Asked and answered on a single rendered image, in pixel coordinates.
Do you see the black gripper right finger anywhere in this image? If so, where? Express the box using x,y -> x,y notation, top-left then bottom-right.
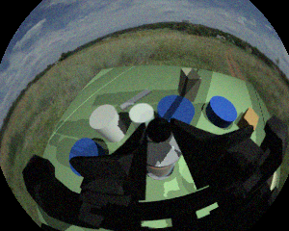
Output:
171,118 -> 253,190

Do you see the white box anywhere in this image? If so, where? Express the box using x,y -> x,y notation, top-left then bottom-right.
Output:
178,68 -> 202,103
265,172 -> 276,190

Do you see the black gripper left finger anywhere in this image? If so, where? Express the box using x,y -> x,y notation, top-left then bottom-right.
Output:
70,122 -> 147,201

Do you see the tan rectangular block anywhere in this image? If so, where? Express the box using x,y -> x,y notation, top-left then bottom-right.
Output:
236,107 -> 259,132

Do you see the grey cylinder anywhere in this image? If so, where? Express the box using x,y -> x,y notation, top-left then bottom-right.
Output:
90,104 -> 126,142

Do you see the french press coffee maker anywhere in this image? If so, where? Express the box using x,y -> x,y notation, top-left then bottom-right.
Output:
145,116 -> 182,180

